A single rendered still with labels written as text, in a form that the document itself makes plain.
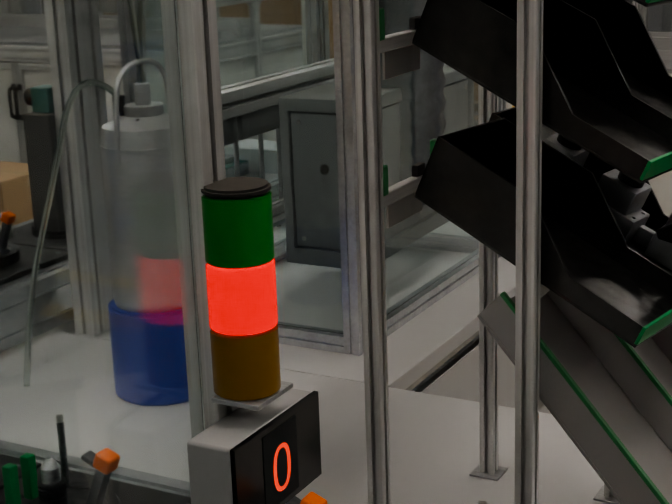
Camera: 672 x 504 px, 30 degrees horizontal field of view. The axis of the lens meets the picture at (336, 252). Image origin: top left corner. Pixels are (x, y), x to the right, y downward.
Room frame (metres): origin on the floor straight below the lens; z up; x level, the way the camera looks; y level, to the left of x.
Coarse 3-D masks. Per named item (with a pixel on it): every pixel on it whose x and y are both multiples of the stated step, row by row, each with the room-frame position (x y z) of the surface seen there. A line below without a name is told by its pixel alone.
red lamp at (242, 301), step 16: (208, 272) 0.86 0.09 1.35; (224, 272) 0.85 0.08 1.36; (240, 272) 0.84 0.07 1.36; (256, 272) 0.85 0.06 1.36; (272, 272) 0.86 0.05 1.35; (208, 288) 0.86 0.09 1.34; (224, 288) 0.85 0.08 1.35; (240, 288) 0.84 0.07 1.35; (256, 288) 0.85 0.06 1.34; (272, 288) 0.86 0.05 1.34; (208, 304) 0.86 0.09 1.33; (224, 304) 0.85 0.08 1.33; (240, 304) 0.84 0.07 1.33; (256, 304) 0.85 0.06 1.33; (272, 304) 0.86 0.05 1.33; (224, 320) 0.85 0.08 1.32; (240, 320) 0.84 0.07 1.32; (256, 320) 0.85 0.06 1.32; (272, 320) 0.86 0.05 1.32
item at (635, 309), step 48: (480, 144) 1.34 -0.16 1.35; (432, 192) 1.27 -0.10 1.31; (480, 192) 1.23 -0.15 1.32; (576, 192) 1.30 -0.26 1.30; (480, 240) 1.23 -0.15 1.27; (576, 240) 1.29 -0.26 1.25; (624, 240) 1.27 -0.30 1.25; (576, 288) 1.16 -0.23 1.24; (624, 288) 1.22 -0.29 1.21; (624, 336) 1.13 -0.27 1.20
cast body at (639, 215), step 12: (600, 180) 1.36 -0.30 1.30; (612, 180) 1.35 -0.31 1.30; (624, 180) 1.35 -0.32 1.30; (612, 192) 1.35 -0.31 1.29; (624, 192) 1.34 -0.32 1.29; (636, 192) 1.33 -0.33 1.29; (648, 192) 1.36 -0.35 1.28; (612, 204) 1.35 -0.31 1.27; (624, 204) 1.34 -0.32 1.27; (636, 204) 1.35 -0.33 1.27; (624, 216) 1.34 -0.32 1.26; (636, 216) 1.35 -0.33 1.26; (648, 216) 1.36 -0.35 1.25; (624, 228) 1.34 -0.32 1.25; (636, 228) 1.35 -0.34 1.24
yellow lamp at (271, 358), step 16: (224, 336) 0.85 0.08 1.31; (240, 336) 0.85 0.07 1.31; (256, 336) 0.85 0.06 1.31; (272, 336) 0.86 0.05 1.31; (224, 352) 0.85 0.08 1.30; (240, 352) 0.84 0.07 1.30; (256, 352) 0.85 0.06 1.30; (272, 352) 0.86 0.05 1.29; (224, 368) 0.85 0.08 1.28; (240, 368) 0.84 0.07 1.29; (256, 368) 0.85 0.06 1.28; (272, 368) 0.85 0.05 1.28; (224, 384) 0.85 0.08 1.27; (240, 384) 0.84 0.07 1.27; (256, 384) 0.85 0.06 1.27; (272, 384) 0.85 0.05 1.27; (240, 400) 0.85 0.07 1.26
